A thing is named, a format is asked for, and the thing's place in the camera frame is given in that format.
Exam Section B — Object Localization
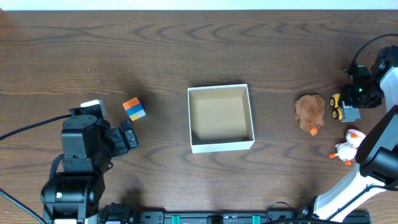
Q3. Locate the multicolour puzzle cube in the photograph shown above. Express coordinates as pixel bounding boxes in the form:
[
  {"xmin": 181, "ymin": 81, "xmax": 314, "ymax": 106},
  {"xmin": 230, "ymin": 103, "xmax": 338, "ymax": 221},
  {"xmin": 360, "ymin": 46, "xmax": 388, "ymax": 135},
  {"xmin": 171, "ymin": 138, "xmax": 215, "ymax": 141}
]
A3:
[{"xmin": 123, "ymin": 97, "xmax": 146, "ymax": 121}]

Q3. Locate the yellow grey toy truck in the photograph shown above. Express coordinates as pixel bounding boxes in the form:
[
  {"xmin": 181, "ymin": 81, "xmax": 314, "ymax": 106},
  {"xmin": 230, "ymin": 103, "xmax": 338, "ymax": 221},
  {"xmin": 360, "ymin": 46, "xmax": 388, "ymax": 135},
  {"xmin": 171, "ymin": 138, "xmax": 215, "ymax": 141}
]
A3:
[{"xmin": 330, "ymin": 93, "xmax": 361, "ymax": 123}]

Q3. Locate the brown plush toy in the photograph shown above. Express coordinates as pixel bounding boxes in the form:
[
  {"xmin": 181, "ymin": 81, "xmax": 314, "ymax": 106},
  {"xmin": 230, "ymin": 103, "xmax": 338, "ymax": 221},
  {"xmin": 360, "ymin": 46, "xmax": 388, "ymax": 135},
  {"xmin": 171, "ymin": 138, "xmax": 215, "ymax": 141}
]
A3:
[{"xmin": 294, "ymin": 95, "xmax": 325, "ymax": 136}]

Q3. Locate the pink white duck toy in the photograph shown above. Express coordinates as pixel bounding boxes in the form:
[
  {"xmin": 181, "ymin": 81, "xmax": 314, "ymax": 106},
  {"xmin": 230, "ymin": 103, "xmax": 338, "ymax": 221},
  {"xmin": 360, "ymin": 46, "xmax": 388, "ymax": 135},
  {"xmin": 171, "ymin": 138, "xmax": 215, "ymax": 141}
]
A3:
[{"xmin": 329, "ymin": 129, "xmax": 366, "ymax": 166}]

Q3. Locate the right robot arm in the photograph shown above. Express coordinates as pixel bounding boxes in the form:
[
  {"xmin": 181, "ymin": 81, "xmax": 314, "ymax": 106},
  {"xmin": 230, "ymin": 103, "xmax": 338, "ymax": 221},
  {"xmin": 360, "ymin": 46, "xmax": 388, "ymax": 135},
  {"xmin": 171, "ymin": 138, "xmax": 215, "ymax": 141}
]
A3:
[{"xmin": 309, "ymin": 45, "xmax": 397, "ymax": 222}]

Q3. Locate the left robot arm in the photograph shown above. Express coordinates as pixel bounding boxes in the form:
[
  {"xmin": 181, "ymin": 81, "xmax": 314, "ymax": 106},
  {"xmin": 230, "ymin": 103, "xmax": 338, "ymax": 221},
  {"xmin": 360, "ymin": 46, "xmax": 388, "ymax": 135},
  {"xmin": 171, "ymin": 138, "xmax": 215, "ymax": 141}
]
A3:
[{"xmin": 41, "ymin": 114, "xmax": 138, "ymax": 223}]

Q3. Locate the white cardboard box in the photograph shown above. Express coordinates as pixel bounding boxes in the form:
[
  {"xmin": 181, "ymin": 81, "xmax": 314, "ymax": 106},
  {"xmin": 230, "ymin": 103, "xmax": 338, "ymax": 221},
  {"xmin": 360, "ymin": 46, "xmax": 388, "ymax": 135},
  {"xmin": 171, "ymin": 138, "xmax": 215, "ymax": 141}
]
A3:
[{"xmin": 187, "ymin": 84, "xmax": 255, "ymax": 154}]

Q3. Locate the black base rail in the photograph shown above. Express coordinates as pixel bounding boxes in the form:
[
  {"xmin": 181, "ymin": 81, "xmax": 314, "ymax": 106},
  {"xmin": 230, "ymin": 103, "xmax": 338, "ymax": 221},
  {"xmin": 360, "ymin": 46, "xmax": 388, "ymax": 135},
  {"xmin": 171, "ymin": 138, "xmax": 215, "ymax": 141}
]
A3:
[{"xmin": 99, "ymin": 202, "xmax": 373, "ymax": 224}]

